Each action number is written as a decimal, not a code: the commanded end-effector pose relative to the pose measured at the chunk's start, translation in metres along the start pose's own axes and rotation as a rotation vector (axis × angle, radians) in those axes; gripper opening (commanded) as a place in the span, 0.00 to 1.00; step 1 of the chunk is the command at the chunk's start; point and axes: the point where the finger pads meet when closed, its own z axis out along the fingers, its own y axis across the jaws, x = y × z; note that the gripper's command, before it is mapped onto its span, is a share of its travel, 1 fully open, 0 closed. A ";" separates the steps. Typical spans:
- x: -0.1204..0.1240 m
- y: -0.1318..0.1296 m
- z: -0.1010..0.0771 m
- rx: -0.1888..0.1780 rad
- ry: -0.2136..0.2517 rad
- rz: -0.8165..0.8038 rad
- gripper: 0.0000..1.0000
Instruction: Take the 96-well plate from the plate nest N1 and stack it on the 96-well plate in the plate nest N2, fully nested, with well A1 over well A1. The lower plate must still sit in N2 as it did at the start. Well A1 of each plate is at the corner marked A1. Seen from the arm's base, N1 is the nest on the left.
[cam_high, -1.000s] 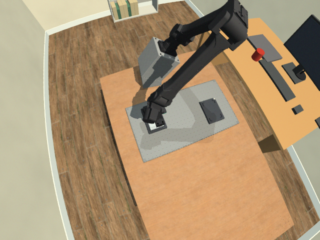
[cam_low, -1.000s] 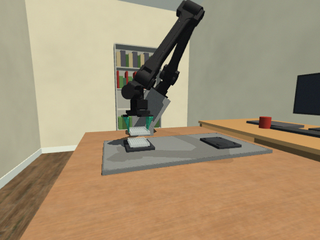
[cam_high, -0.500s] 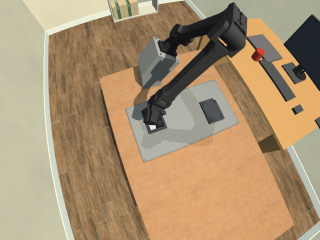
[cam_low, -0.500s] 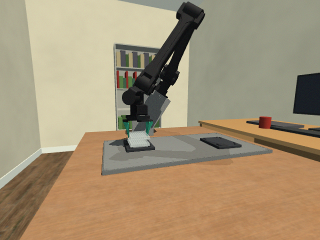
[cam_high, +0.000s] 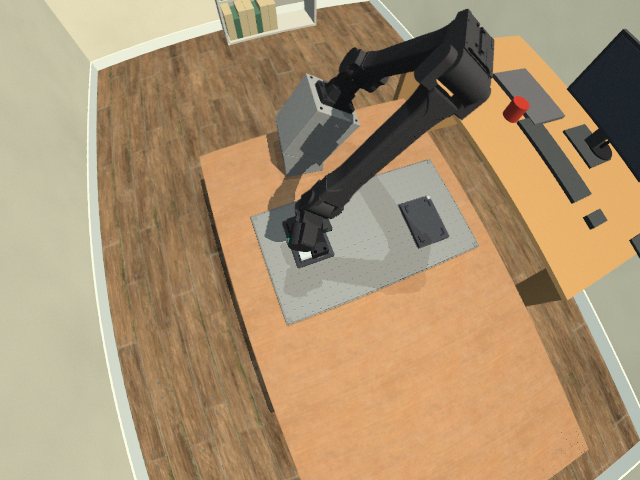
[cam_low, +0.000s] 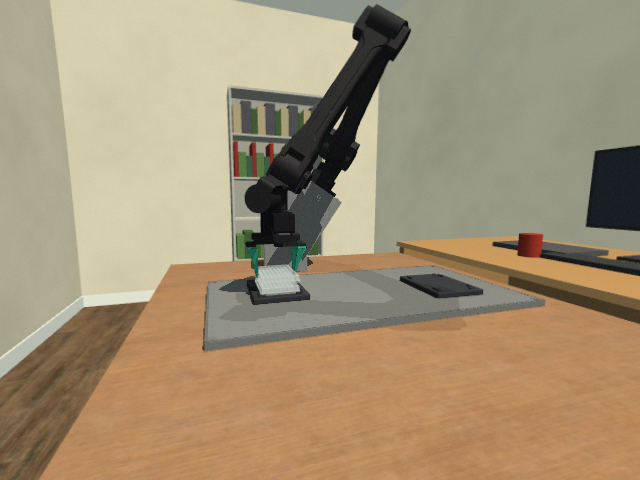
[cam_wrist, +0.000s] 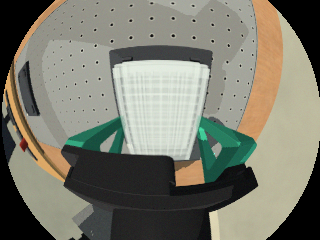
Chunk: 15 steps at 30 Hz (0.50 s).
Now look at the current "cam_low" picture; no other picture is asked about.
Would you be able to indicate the white well plate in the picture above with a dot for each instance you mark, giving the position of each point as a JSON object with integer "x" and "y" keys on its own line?
{"x": 277, "y": 289}
{"x": 277, "y": 274}

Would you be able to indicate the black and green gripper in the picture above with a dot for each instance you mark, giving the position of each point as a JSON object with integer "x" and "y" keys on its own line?
{"x": 297, "y": 247}

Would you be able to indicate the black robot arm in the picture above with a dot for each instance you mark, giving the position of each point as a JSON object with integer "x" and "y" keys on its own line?
{"x": 383, "y": 35}

